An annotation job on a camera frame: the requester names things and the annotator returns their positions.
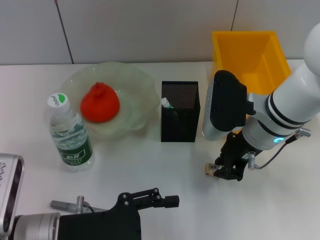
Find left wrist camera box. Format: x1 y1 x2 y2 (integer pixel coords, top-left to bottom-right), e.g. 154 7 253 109
0 153 25 235

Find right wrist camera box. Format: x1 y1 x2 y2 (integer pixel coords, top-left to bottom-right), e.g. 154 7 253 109
202 69 257 142

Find pale green glass fruit plate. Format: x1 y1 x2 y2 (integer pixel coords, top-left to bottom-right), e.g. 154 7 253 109
61 61 161 140

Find beige eraser with barcode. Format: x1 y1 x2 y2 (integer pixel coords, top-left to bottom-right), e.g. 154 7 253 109
205 162 221 177

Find clear plastic water bottle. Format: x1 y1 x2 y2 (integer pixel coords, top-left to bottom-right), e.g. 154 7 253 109
46 92 95 173

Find mint green pen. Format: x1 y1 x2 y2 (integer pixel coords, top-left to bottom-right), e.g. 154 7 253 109
161 97 175 109

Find black mesh pen holder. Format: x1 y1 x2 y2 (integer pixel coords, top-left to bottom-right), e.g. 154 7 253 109
160 80 202 143

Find yellow plastic bin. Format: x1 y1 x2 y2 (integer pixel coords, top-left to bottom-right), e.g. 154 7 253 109
211 30 292 133

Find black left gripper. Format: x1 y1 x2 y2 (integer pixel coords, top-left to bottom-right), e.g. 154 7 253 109
57 187 180 240

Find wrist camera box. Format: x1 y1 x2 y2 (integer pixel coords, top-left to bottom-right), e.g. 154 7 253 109
202 69 257 142
0 153 25 235

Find grey marker pen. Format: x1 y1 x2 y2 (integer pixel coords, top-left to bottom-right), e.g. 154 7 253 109
49 199 79 213

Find red pomegranate-shaped toy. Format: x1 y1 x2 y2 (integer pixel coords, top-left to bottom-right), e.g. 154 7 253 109
79 81 121 123

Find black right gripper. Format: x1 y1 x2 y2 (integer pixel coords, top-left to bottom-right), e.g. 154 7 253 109
214 132 263 182

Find right gripper cable with plugs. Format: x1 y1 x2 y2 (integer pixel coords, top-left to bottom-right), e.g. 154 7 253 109
248 126 313 171

